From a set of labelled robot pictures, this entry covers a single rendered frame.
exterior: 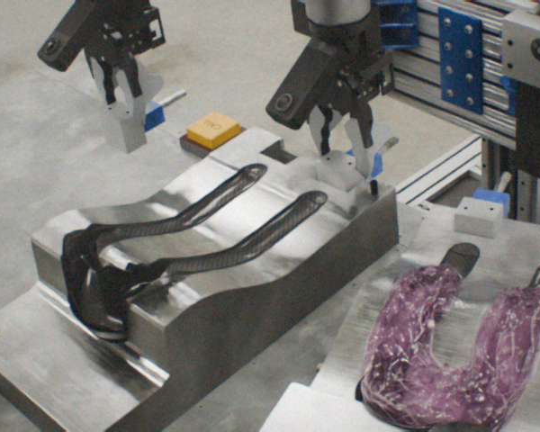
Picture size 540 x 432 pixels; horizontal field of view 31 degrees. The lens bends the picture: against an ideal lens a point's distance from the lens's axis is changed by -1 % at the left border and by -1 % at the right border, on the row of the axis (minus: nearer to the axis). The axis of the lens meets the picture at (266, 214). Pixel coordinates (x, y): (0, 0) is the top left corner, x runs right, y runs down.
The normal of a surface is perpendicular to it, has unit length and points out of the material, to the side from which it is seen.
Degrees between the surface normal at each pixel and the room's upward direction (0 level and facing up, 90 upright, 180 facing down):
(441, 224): 0
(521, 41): 90
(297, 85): 33
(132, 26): 90
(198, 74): 0
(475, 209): 0
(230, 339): 90
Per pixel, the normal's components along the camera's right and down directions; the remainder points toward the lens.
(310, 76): -0.48, -0.40
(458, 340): -0.25, -0.63
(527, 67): -0.75, 0.47
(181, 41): -0.14, -0.79
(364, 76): 0.69, 0.36
